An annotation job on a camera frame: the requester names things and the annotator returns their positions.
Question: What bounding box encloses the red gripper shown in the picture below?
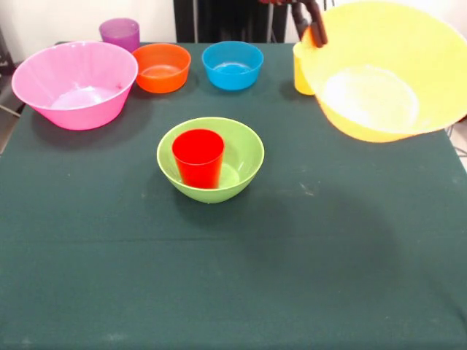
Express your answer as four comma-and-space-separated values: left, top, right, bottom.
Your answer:
258, 0, 328, 49

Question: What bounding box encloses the yellow plastic bowl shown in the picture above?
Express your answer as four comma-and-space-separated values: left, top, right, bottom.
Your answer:
298, 1, 467, 143

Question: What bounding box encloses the blue plastic bowl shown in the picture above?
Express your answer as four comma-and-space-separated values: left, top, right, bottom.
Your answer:
201, 40, 265, 91

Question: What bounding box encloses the orange plastic bowl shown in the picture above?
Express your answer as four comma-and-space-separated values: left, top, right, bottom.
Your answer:
131, 42, 192, 94

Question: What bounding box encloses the green plastic bowl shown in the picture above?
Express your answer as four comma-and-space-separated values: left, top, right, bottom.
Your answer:
156, 117, 266, 204

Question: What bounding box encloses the red plastic cup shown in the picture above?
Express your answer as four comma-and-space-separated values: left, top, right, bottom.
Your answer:
171, 128, 225, 190

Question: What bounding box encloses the purple plastic cup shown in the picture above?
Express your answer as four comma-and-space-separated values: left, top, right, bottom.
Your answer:
99, 17, 141, 54

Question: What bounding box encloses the yellow plastic cup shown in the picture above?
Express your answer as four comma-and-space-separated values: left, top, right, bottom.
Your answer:
293, 42, 317, 96

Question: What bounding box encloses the pink plastic bowl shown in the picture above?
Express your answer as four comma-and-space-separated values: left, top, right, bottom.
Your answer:
11, 40, 139, 131

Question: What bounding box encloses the dark green tablecloth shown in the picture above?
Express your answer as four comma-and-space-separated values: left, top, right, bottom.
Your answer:
0, 41, 467, 350

